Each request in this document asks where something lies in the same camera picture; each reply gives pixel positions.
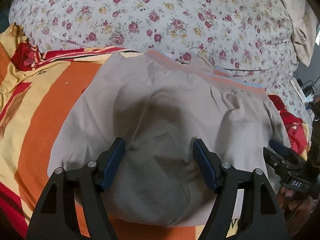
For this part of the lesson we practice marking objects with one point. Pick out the orange red yellow blanket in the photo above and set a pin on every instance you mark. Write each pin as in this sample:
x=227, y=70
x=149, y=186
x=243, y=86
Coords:
x=37, y=92

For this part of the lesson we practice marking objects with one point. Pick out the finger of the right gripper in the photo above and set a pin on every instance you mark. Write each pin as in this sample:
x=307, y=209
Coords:
x=287, y=153
x=281, y=166

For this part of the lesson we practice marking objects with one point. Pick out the floral white quilt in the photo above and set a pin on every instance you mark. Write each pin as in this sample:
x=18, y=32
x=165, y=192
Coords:
x=252, y=39

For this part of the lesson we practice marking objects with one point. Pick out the person's right hand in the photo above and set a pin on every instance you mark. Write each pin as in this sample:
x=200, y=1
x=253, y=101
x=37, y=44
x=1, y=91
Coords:
x=301, y=208

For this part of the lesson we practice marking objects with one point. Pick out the beige zip jacket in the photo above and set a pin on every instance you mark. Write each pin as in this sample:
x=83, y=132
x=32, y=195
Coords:
x=159, y=107

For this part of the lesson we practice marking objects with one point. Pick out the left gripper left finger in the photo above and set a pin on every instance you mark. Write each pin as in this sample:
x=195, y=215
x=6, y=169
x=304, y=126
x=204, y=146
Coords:
x=71, y=207

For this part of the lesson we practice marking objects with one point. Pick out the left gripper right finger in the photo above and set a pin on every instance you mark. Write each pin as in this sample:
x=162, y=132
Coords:
x=245, y=206

